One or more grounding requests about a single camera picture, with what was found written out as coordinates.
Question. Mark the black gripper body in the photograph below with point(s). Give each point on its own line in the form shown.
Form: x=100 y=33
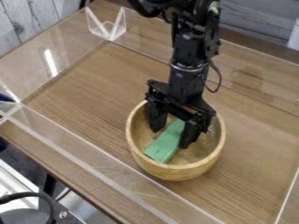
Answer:
x=180 y=94

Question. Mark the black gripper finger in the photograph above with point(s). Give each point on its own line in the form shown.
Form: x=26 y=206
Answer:
x=156 y=116
x=190 y=131

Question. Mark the green rectangular block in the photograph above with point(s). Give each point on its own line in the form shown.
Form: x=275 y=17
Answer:
x=164 y=146

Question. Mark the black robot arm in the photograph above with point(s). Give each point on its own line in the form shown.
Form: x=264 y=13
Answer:
x=194 y=20

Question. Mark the brown wooden bowl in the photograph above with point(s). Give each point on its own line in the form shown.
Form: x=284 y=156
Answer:
x=189 y=162

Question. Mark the black table leg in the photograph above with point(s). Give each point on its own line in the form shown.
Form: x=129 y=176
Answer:
x=49 y=184

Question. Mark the clear acrylic enclosure wall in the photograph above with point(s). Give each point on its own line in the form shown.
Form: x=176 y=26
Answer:
x=76 y=84

